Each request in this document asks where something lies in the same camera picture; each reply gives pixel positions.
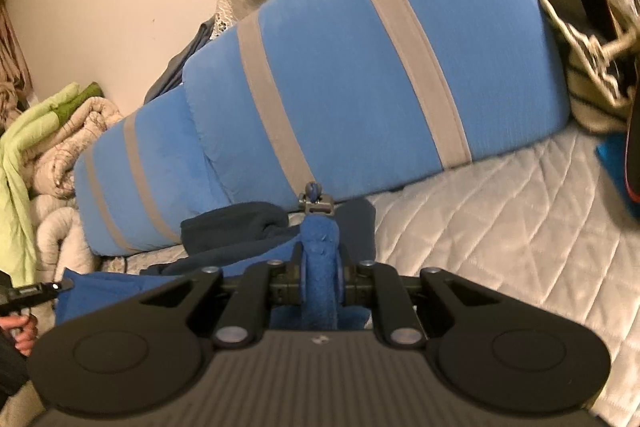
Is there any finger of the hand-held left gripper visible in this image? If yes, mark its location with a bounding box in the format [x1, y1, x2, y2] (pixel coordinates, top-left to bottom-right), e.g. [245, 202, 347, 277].
[0, 280, 75, 312]

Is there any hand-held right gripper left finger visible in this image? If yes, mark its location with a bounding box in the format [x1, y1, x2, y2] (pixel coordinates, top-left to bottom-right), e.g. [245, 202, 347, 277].
[141, 241, 310, 348]

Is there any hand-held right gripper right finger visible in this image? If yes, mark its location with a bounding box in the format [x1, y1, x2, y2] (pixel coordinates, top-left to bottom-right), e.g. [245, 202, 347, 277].
[336, 253, 502, 348]

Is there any blue and navy fleece jacket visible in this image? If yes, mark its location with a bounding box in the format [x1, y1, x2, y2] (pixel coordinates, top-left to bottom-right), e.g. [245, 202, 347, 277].
[54, 181, 377, 334]

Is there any person's left forearm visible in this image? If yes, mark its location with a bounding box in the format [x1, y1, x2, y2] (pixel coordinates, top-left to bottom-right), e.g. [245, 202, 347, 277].
[0, 332, 32, 400]

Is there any person's left hand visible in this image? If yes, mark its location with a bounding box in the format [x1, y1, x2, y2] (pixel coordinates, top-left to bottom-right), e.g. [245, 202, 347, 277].
[0, 313, 40, 356]

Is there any green cloth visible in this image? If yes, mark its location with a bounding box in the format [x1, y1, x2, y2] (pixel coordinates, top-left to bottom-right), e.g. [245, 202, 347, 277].
[0, 81, 105, 284]

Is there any beige quilted blanket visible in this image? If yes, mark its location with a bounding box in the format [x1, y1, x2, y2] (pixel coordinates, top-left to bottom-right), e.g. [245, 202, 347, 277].
[0, 79, 127, 280]

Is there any blue grey-striped pillow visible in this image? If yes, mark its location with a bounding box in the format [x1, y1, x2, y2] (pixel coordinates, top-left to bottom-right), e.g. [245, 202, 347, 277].
[74, 86, 233, 257]
[182, 0, 572, 210]

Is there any grey quilted bedspread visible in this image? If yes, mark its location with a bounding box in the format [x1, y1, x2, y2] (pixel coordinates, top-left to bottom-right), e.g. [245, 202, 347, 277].
[97, 124, 640, 413]

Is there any grey cloth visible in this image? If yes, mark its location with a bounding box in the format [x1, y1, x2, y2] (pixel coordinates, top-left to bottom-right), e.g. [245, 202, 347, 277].
[144, 19, 217, 106]

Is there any brown wooden furniture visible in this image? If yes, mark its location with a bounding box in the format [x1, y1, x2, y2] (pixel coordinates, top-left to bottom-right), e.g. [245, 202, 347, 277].
[0, 0, 32, 94]

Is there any bright blue cloth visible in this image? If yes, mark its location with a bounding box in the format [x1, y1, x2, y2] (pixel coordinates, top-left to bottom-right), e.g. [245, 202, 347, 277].
[594, 138, 631, 188]

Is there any beige patterned bag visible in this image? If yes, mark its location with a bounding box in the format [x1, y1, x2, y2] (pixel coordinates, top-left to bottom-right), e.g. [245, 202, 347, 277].
[529, 0, 633, 134]

